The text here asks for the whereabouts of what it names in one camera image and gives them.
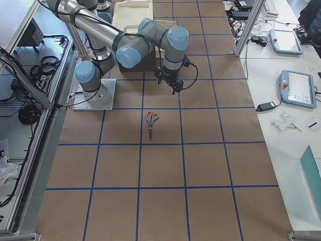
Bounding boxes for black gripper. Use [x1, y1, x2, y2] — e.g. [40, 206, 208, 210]
[154, 66, 183, 95]

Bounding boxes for grey orange handled scissors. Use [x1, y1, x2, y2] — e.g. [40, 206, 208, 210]
[145, 110, 159, 141]

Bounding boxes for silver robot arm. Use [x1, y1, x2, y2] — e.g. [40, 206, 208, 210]
[47, 1, 189, 93]

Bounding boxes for dark brown wooden cabinet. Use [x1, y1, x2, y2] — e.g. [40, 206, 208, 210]
[118, 19, 179, 73]

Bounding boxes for white plastic tray box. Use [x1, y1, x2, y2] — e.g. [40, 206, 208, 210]
[112, 1, 153, 34]

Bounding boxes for black power adapter brick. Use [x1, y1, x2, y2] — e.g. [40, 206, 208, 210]
[256, 101, 276, 112]

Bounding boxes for blue teach pendant far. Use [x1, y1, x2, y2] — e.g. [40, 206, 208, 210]
[269, 29, 303, 55]

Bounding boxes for blue teach pendant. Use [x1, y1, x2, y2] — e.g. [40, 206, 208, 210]
[269, 29, 303, 55]
[279, 70, 316, 109]

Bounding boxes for blue teach pendant near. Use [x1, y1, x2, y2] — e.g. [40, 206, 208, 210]
[279, 70, 316, 109]

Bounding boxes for teal folder on desk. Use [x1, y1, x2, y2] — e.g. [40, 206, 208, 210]
[300, 145, 320, 201]

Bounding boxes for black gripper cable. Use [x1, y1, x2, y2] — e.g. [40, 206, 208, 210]
[181, 56, 199, 90]

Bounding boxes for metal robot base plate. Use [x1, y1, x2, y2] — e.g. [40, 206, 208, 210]
[72, 78, 116, 111]

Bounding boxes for aluminium frame post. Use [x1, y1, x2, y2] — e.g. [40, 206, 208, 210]
[234, 0, 265, 57]

